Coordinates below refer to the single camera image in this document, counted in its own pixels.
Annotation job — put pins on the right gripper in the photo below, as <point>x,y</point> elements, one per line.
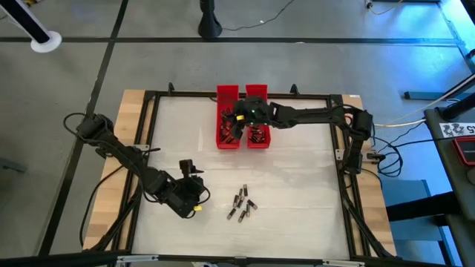
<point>258,113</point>

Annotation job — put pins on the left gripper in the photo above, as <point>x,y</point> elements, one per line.
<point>183,196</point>

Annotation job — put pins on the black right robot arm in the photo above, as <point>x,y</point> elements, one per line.
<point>315,114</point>

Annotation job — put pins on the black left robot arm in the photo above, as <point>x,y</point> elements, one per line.
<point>122,154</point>

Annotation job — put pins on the red plastic bin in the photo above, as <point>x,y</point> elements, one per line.
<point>259,91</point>
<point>226,92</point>

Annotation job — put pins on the black floor stand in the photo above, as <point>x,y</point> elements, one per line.
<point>209,22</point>

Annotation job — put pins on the dark pole with white base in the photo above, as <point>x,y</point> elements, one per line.
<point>46,41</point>

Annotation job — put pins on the black stand foot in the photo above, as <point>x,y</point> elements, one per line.
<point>426,95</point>

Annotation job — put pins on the black floor beam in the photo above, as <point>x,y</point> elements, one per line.
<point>415,209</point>

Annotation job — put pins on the white printed label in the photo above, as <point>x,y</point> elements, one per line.
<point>456,130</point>

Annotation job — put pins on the dark side table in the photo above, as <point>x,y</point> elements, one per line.
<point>451,193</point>

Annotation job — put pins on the red-edged black device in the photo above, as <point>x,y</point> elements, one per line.
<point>468,150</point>

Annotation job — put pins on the black metal table frame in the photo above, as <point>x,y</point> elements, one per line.
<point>178,94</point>

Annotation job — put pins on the silver metal bracket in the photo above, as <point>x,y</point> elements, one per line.
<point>137,258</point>
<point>343,263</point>

